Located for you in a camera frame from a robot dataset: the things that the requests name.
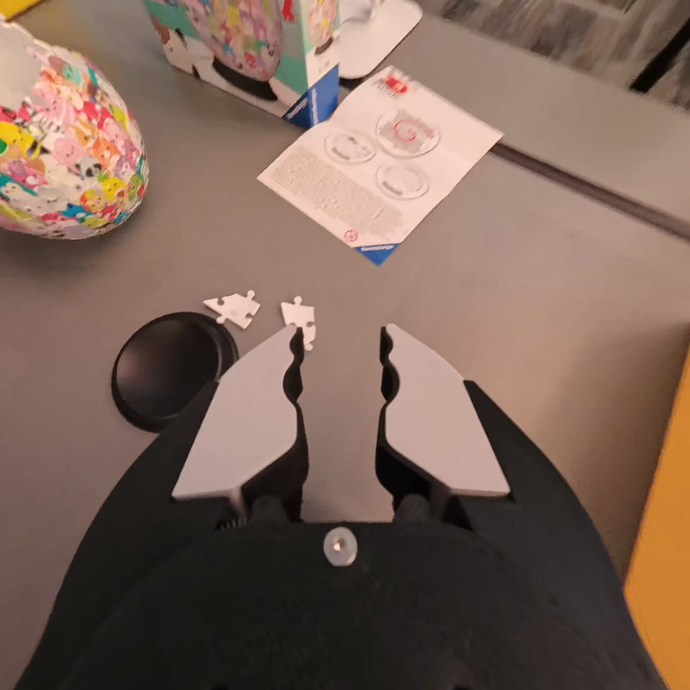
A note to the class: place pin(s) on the black round ball stand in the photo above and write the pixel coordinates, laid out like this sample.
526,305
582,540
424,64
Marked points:
167,372

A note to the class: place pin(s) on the colourful puzzle box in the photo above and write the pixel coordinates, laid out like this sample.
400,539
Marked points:
242,43

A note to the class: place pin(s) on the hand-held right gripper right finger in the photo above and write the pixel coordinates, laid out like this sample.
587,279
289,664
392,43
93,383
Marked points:
436,426

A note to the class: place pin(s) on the colourful puzzle ball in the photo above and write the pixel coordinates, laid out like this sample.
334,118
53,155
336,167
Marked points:
64,151

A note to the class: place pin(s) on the yellow plastic bin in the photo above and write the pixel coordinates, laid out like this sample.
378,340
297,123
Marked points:
16,6
663,539

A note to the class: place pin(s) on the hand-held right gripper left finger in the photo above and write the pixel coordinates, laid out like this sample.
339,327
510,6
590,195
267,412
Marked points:
242,426

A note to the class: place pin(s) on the white folded instruction leaflet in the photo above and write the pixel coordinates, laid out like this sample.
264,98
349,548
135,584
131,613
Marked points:
377,172

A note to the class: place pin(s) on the white puzzle piece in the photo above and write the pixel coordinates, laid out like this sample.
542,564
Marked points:
234,310
299,315

